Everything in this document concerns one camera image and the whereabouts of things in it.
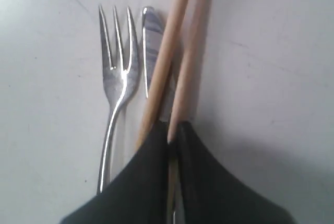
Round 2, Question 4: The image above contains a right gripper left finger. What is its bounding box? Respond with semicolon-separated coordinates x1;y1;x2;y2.
61;121;168;223

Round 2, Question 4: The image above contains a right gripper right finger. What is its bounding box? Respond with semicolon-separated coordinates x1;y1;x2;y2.
176;121;295;223

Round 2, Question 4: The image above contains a wooden chopstick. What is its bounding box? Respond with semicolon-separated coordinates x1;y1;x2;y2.
136;0;188;150
166;0;210;223

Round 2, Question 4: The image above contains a steel fork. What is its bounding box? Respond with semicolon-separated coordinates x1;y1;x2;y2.
97;5;140;194

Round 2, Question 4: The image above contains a steel table knife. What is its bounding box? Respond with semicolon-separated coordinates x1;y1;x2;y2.
141;6;188;224

